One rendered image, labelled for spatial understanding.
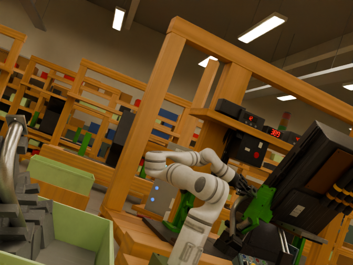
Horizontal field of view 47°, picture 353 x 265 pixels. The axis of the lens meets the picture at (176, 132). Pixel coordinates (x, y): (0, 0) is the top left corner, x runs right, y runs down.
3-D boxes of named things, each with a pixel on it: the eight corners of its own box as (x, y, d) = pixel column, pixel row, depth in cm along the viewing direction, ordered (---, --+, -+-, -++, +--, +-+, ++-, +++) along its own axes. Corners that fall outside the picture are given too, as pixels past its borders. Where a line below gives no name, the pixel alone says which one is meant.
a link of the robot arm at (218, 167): (231, 161, 197) (218, 167, 203) (208, 143, 193) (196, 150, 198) (228, 172, 193) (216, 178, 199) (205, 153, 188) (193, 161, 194)
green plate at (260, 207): (264, 233, 193) (286, 196, 197) (252, 224, 191) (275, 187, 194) (251, 226, 204) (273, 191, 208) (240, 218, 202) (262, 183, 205)
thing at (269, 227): (284, 265, 219) (305, 206, 221) (239, 252, 209) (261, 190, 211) (266, 254, 236) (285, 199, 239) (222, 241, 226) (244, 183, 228)
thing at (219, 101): (242, 120, 220) (246, 108, 221) (219, 110, 215) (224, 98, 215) (236, 120, 227) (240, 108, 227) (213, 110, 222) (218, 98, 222)
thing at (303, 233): (326, 247, 185) (328, 241, 185) (299, 237, 180) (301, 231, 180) (277, 223, 222) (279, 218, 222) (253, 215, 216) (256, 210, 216)
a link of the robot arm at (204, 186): (163, 181, 154) (182, 189, 158) (201, 200, 130) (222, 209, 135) (172, 159, 155) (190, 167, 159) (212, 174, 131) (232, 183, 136)
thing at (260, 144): (260, 168, 222) (270, 143, 223) (235, 158, 216) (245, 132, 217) (249, 165, 233) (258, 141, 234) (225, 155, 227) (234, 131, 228)
